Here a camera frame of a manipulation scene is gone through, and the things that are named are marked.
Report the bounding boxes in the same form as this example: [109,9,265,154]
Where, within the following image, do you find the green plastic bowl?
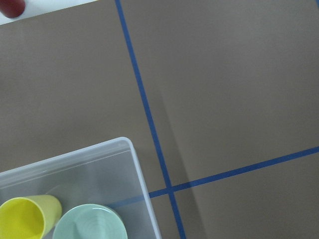
[52,204,128,239]

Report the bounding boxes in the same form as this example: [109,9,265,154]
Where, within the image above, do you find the yellow plastic cup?
[0,195,62,239]

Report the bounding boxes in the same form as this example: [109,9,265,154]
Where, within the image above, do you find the clear plastic storage box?
[0,137,161,239]

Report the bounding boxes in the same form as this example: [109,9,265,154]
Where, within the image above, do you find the red cylinder bottle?
[0,0,26,18]

